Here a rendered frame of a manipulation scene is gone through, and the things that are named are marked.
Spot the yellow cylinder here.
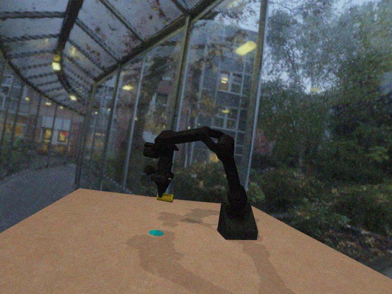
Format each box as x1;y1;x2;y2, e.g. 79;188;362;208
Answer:
156;193;174;203

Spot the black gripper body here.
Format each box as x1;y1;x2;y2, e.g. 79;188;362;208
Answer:
151;159;174;183

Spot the cyan circle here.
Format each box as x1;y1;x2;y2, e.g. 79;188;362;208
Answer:
149;230;163;236

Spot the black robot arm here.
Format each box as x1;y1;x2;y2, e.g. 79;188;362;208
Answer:
143;126;248;219

